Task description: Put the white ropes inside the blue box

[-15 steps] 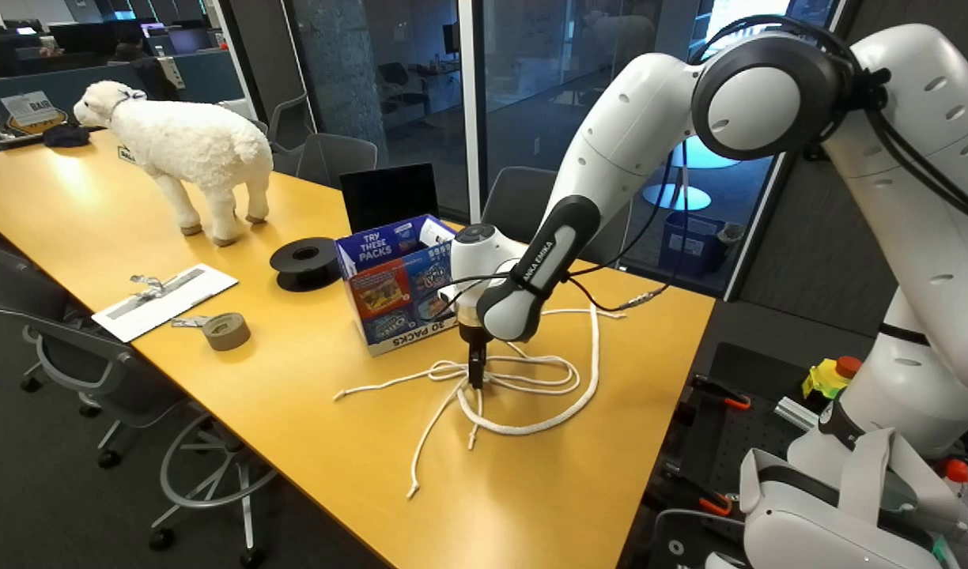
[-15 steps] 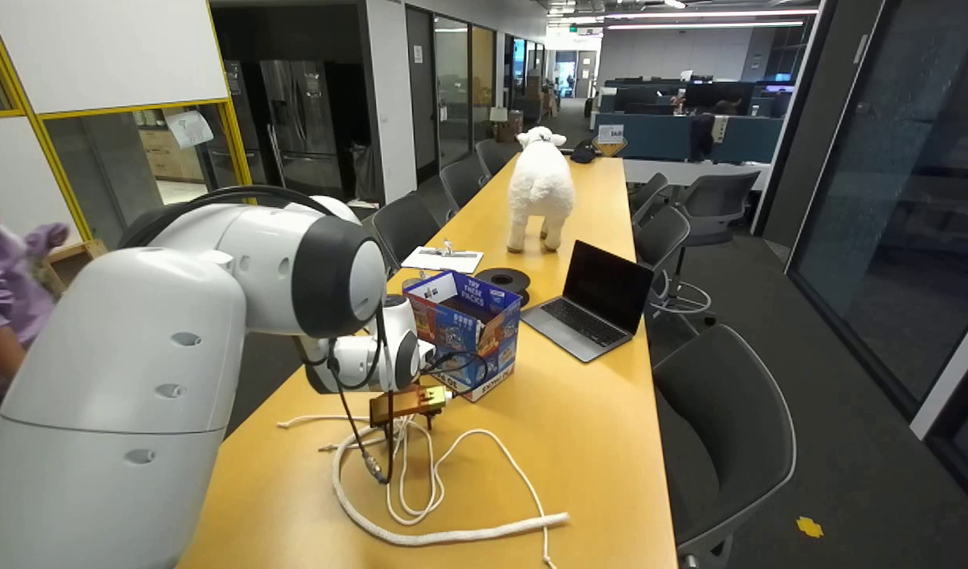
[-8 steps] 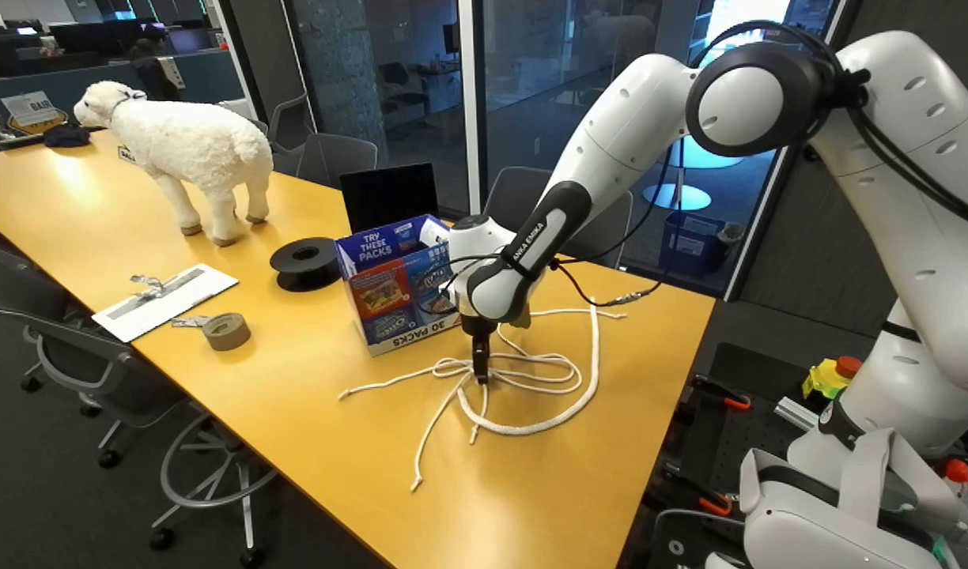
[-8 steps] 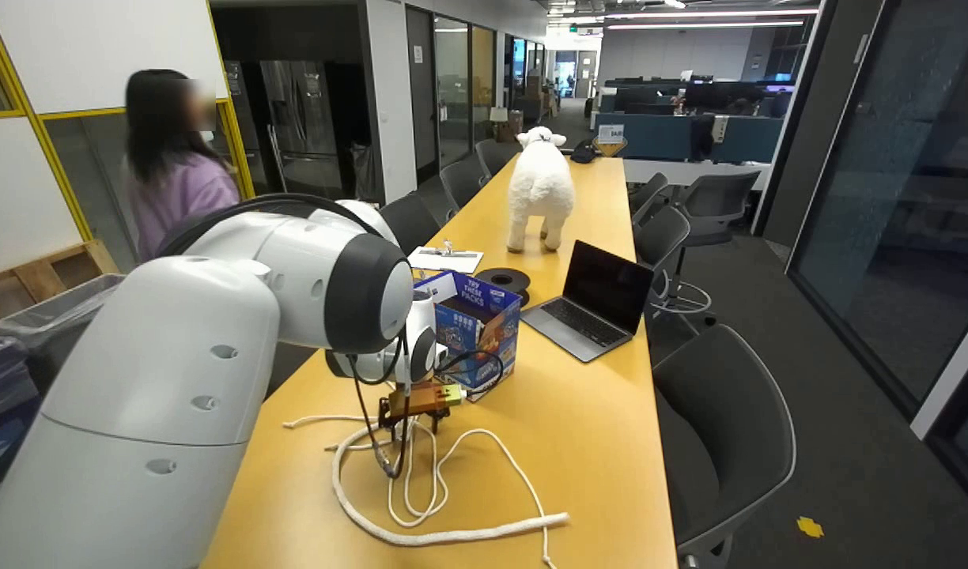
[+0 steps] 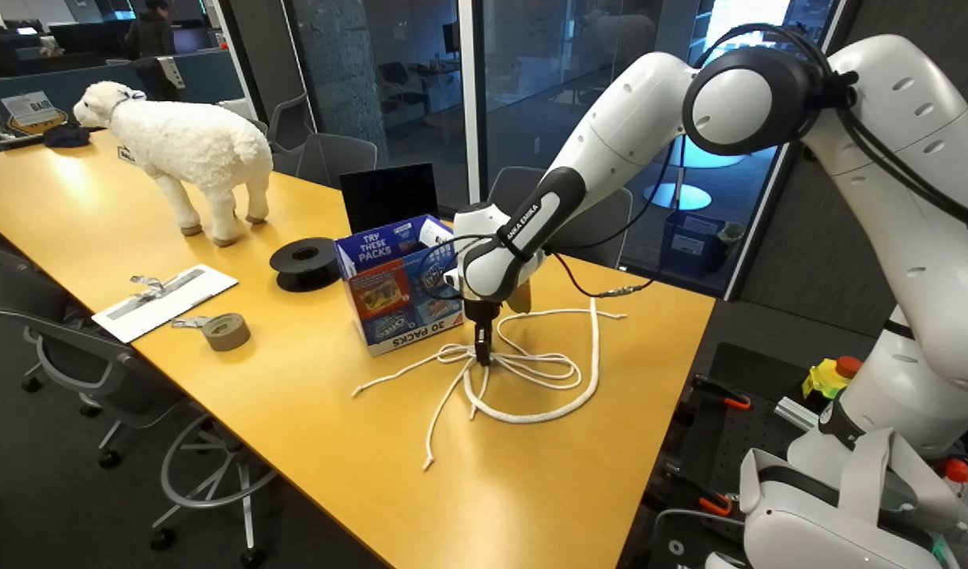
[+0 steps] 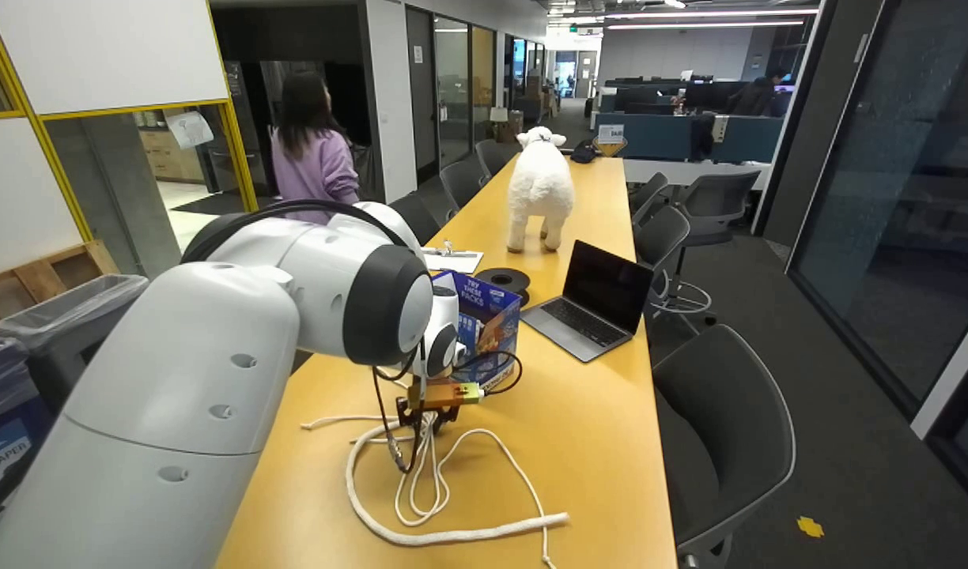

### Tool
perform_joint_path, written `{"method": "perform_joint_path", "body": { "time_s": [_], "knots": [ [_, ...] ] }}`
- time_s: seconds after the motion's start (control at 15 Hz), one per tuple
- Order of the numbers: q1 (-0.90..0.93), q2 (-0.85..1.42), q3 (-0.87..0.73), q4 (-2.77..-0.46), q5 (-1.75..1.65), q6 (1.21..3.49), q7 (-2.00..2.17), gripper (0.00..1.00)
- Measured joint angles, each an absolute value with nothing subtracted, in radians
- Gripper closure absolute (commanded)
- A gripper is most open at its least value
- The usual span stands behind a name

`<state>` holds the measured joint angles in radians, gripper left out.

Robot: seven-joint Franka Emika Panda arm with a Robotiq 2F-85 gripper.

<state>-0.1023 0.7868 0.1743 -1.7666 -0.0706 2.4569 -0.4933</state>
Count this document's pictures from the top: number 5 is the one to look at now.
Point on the yellow red emergency stop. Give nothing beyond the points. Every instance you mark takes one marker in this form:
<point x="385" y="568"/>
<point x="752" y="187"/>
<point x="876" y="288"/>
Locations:
<point x="829" y="376"/>

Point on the grey desk phone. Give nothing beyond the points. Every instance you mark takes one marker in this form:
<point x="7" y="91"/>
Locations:
<point x="31" y="113"/>

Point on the round white table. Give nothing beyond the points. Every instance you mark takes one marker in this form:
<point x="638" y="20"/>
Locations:
<point x="710" y="157"/>

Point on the blue cardboard box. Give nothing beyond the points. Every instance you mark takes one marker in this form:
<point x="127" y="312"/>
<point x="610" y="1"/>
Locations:
<point x="392" y="296"/>

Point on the grey office chair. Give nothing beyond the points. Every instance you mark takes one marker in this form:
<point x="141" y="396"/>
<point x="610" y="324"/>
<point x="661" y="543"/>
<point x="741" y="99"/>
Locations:
<point x="290" y="121"/>
<point x="44" y="337"/>
<point x="613" y="237"/>
<point x="338" y="159"/>
<point x="215" y="485"/>

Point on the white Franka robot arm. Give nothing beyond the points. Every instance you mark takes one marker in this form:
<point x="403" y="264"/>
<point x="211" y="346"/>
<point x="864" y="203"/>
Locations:
<point x="928" y="209"/>

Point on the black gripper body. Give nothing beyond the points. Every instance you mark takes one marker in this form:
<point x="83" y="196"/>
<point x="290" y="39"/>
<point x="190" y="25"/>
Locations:
<point x="482" y="313"/>

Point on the grey tape roll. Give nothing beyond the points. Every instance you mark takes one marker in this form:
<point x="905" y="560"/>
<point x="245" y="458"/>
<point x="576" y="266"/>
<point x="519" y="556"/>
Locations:
<point x="226" y="334"/>

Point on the grey open laptop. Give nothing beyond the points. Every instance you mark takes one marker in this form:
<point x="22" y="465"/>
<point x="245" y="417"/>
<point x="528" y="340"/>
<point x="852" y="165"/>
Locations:
<point x="392" y="193"/>

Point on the white VR headset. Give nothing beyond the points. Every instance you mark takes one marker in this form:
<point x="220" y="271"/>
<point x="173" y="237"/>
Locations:
<point x="822" y="525"/>

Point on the white paper sheet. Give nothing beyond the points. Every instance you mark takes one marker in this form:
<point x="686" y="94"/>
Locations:
<point x="162" y="305"/>

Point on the black filament spool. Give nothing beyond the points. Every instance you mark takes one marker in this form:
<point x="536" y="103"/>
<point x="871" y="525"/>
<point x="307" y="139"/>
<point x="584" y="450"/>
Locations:
<point x="304" y="264"/>

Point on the black pouch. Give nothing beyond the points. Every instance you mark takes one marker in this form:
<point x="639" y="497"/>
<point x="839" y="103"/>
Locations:
<point x="68" y="135"/>

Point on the white plush sheep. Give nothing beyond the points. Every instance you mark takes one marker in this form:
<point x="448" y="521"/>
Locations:
<point x="188" y="146"/>

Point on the blue cubicle partition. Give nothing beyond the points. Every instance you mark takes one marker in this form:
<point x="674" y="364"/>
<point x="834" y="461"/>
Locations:
<point x="188" y="80"/>

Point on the black equipment case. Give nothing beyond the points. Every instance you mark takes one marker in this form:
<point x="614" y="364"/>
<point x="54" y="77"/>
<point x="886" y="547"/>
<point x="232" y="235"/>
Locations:
<point x="737" y="421"/>

